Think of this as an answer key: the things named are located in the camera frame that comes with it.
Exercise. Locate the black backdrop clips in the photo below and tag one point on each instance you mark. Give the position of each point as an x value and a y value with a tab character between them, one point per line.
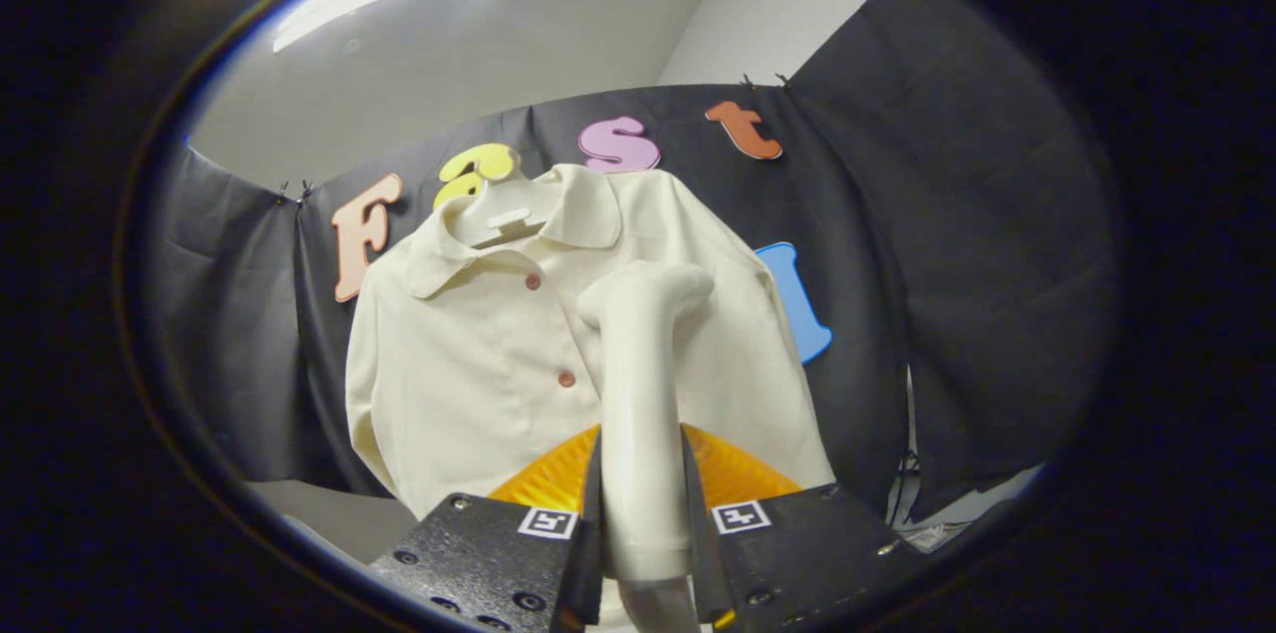
764	81
295	192

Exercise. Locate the cream button-up shirt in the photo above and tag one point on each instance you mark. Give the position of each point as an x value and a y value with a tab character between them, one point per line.
478	364

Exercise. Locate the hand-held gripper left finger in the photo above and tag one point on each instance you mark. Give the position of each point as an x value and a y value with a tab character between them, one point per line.
586	553

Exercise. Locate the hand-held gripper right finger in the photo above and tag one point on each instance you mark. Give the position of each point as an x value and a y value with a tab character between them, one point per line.
701	553

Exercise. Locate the white garment steamer head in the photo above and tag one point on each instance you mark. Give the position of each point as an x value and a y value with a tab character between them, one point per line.
638	414

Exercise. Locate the black backdrop cloth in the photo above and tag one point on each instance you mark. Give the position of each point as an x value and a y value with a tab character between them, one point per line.
947	264

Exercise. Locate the grey cabinet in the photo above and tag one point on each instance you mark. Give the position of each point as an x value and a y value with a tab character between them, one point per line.
329	518

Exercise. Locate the white plastic hanger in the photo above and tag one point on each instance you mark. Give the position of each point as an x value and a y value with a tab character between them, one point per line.
498	214

